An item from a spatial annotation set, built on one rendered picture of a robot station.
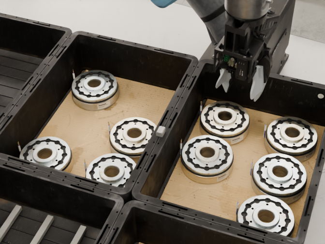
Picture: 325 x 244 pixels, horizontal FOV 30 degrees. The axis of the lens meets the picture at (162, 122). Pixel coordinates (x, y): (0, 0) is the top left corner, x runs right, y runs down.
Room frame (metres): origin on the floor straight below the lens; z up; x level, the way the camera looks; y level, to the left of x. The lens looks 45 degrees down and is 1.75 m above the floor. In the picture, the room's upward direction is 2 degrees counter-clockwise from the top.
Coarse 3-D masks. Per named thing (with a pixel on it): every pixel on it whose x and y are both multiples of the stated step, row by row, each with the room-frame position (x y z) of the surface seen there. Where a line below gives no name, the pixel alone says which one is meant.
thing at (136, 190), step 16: (208, 64) 0.99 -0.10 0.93; (192, 80) 0.94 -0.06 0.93; (288, 80) 0.93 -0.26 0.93; (304, 80) 0.93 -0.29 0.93; (176, 112) 0.84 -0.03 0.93; (160, 144) 0.76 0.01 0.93; (320, 160) 0.72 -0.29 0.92; (144, 176) 0.68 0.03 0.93; (320, 176) 0.67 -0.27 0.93; (176, 208) 0.61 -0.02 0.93; (304, 208) 0.61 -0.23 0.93; (224, 224) 0.58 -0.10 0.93; (240, 224) 0.58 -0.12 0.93; (304, 224) 0.57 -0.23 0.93; (288, 240) 0.54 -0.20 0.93; (304, 240) 0.54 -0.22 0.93
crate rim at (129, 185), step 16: (80, 32) 1.11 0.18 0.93; (64, 48) 1.07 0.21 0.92; (144, 48) 1.04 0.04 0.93; (160, 48) 1.04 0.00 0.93; (48, 64) 1.00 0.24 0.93; (192, 64) 0.99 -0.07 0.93; (176, 96) 0.89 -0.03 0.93; (16, 112) 0.85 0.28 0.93; (0, 128) 0.81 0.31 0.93; (16, 160) 0.73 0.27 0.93; (144, 160) 0.72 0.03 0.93; (64, 176) 0.69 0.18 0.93; (80, 176) 0.69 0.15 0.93; (112, 192) 0.65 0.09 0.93; (128, 192) 0.65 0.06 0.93
